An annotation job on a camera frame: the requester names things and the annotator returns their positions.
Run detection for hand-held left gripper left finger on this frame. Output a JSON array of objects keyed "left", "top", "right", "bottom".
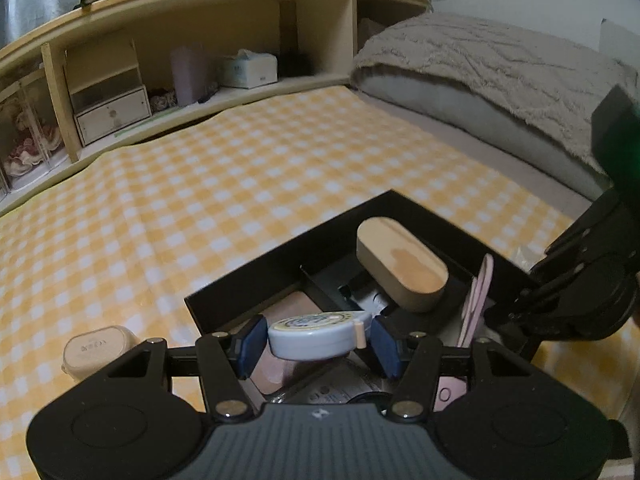
[{"left": 106, "top": 314, "right": 269, "bottom": 424}]

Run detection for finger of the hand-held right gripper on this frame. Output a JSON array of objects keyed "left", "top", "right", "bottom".
[{"left": 481, "top": 286, "right": 552, "bottom": 362}]

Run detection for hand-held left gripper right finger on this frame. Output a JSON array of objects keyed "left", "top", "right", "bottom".
[{"left": 371, "top": 315, "right": 532, "bottom": 423}]

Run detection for blue white correction tape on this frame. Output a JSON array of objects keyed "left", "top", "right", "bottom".
[{"left": 268, "top": 311, "right": 369, "bottom": 362}]

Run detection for large black box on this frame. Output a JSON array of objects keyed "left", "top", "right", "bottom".
[{"left": 184, "top": 188, "right": 547, "bottom": 408}]

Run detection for small black tray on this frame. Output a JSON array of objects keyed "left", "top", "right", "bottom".
[{"left": 299, "top": 254, "right": 477, "bottom": 322}]

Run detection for oval wooden box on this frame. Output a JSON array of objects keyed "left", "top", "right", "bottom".
[{"left": 355, "top": 217, "right": 450, "bottom": 314}]

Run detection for pink comb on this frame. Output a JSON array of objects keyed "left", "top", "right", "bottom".
[{"left": 456, "top": 253, "right": 496, "bottom": 349}]

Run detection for pink flat case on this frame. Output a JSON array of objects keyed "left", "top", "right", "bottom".
[{"left": 254, "top": 290, "right": 322, "bottom": 397}]

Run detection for small pink item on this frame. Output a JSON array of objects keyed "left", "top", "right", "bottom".
[{"left": 434, "top": 376, "right": 469, "bottom": 414}]

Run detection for small beige case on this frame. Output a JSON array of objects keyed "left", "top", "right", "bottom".
[{"left": 62, "top": 326, "right": 144, "bottom": 382}]

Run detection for yellow checkered tablecloth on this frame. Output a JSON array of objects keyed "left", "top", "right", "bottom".
[{"left": 0, "top": 85, "right": 581, "bottom": 480}]

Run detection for grey fluffy pillow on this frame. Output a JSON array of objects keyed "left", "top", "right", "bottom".
[{"left": 350, "top": 12, "right": 640, "bottom": 183}]

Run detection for white panel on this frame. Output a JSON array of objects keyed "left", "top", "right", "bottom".
[{"left": 599, "top": 17, "right": 640, "bottom": 57}]

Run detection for floral fabric scrunchie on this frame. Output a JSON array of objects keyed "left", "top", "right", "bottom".
[{"left": 149, "top": 88, "right": 179, "bottom": 112}]

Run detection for white drawer box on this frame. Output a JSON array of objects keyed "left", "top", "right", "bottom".
[{"left": 65, "top": 50, "right": 152, "bottom": 147}]

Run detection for white tissue box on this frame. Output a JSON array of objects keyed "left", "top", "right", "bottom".
[{"left": 217, "top": 49, "right": 279, "bottom": 89}]

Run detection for pale purple container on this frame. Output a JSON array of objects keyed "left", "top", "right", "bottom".
[{"left": 169, "top": 45, "right": 211, "bottom": 107}]

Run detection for clear doll display cases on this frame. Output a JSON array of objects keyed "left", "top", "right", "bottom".
[{"left": 0, "top": 67, "right": 67, "bottom": 197}]

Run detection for wooden headboard shelf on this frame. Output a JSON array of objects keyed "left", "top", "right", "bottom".
[{"left": 0, "top": 0, "right": 434, "bottom": 219}]

